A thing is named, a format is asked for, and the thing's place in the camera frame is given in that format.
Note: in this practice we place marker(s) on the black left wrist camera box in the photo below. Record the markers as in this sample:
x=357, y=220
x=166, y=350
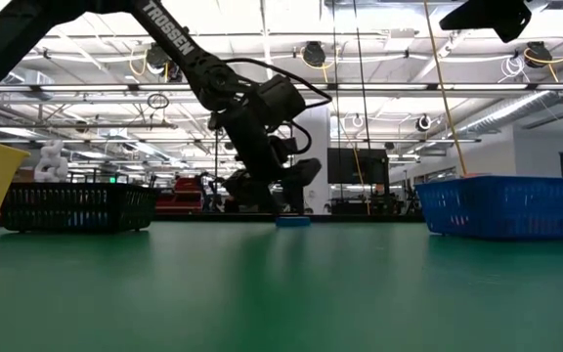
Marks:
x=281, y=98

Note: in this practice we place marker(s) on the silver ventilation duct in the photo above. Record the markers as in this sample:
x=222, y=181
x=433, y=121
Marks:
x=516, y=105

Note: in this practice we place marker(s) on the black plastic basket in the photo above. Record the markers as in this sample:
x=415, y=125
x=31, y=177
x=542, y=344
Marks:
x=76, y=207

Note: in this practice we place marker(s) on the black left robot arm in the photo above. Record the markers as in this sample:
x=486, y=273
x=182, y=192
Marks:
x=164, y=29

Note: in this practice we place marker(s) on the blue plastic basket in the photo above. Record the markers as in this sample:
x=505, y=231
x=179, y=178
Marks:
x=511, y=207

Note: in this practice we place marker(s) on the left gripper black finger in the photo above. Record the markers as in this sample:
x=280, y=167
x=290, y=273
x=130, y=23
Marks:
x=262, y=200
x=295, y=200

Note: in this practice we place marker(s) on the blue wooden block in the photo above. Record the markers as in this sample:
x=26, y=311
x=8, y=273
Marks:
x=292, y=221

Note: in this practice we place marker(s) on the red tool cart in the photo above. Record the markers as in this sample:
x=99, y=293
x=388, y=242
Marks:
x=186, y=195

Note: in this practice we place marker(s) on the white building pillar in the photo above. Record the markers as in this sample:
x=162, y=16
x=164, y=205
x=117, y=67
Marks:
x=321, y=142

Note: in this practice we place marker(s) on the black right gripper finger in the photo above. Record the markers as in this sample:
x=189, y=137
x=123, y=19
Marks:
x=496, y=17

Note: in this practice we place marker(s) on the white twisted sculpture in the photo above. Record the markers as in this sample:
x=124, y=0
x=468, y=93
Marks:
x=51, y=163

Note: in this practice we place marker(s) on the black monitor screen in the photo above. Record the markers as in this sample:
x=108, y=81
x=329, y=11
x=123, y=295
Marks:
x=357, y=166

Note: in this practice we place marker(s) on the long ceiling light strip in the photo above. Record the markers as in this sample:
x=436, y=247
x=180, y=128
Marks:
x=384, y=87

